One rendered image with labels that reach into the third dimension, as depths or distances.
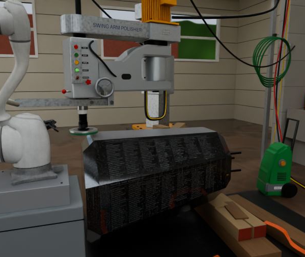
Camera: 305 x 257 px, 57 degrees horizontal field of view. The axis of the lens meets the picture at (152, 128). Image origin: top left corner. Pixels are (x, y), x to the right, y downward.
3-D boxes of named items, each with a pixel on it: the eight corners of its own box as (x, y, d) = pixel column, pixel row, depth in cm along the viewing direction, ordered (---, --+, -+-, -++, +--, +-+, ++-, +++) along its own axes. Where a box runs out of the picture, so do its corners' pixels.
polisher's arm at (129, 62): (158, 101, 260) (159, 46, 251) (173, 102, 241) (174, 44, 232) (81, 104, 221) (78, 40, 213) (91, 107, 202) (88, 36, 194)
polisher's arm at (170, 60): (143, 81, 325) (143, 59, 320) (172, 81, 323) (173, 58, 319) (136, 81, 252) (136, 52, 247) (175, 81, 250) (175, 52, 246)
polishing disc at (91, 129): (98, 132, 207) (98, 130, 207) (68, 133, 202) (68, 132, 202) (96, 127, 227) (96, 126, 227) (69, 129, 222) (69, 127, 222)
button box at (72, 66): (81, 83, 199) (80, 42, 194) (83, 83, 196) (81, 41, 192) (70, 83, 194) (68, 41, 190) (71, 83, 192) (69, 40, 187)
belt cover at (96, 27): (163, 49, 257) (164, 30, 254) (180, 46, 236) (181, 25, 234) (57, 41, 207) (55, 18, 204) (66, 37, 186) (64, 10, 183)
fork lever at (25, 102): (106, 103, 232) (106, 97, 231) (116, 105, 216) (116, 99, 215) (14, 105, 195) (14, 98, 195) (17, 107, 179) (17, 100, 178)
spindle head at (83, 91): (108, 99, 234) (106, 43, 226) (119, 100, 215) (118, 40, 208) (64, 100, 215) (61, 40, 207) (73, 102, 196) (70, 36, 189)
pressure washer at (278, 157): (281, 186, 347) (286, 117, 332) (297, 198, 312) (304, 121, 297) (253, 186, 345) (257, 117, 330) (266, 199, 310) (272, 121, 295)
